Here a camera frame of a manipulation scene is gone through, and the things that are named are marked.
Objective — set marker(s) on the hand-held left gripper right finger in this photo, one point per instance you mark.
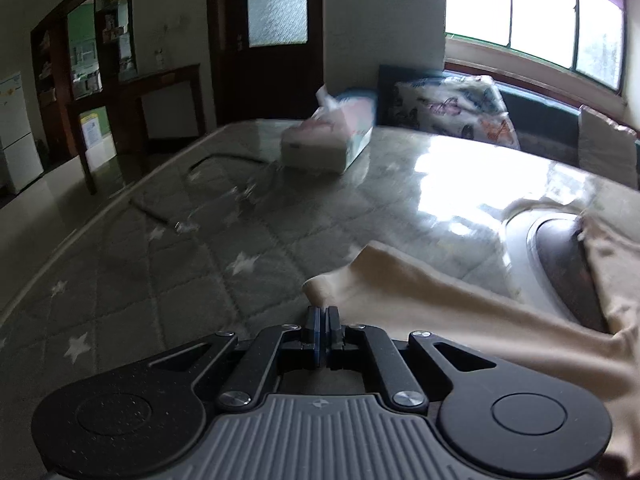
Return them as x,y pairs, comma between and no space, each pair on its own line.
331,332

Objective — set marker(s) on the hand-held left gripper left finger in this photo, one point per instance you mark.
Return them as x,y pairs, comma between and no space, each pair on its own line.
313,332

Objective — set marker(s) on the beige shirt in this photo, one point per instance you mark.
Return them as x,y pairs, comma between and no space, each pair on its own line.
450,310

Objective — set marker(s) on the tissue box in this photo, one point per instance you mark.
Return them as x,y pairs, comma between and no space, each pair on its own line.
325,145

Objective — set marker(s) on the butterfly print pillow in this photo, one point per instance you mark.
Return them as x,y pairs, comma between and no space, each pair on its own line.
450,110

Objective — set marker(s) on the dark wooden glass door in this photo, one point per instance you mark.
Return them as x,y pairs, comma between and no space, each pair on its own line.
270,75

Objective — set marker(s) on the dark wooden console table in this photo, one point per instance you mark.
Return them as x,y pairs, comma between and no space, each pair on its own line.
150,80

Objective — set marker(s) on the dark teal sofa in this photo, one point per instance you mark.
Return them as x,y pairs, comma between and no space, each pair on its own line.
545,120

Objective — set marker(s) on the plain beige pillow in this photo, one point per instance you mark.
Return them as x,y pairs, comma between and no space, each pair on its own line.
607,145

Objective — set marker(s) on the white refrigerator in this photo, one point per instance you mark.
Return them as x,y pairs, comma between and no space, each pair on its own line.
17,135

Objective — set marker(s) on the dark wooden shelf cabinet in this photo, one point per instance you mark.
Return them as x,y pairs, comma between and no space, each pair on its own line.
60,75

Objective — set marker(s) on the window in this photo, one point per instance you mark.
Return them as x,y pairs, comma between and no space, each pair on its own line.
540,5

